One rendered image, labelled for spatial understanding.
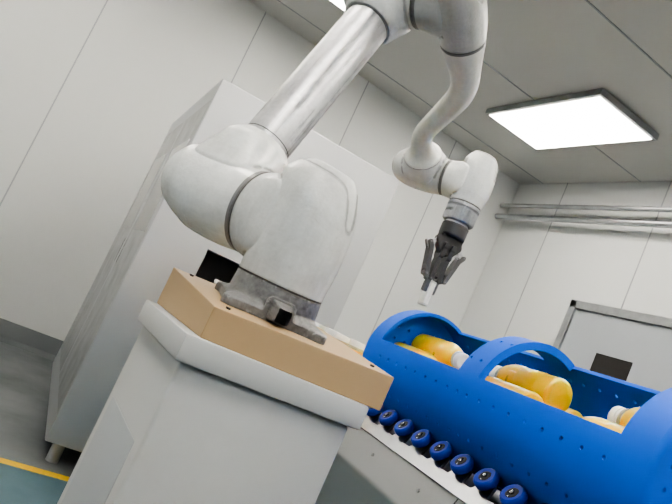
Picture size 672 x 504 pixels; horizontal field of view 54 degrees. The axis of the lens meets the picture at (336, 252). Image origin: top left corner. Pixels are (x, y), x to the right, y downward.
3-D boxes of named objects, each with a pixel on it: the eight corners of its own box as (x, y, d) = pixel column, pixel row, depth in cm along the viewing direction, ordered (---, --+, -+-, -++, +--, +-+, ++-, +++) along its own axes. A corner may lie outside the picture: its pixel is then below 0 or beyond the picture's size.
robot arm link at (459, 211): (442, 198, 182) (434, 218, 181) (461, 197, 173) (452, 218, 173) (467, 213, 185) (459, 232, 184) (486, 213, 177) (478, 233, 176)
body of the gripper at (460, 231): (460, 231, 184) (447, 261, 182) (437, 217, 181) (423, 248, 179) (476, 231, 177) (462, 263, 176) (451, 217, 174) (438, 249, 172)
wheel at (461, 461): (476, 455, 119) (480, 464, 120) (461, 448, 123) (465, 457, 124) (458, 470, 117) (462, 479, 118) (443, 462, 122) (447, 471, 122)
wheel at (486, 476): (502, 470, 112) (506, 480, 113) (484, 462, 116) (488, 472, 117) (483, 486, 111) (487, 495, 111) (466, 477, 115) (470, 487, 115)
